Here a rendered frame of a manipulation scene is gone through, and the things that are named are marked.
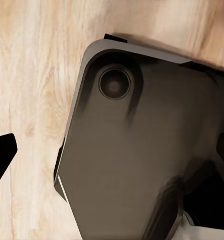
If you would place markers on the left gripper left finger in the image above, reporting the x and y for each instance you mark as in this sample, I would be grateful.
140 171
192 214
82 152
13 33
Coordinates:
8 150

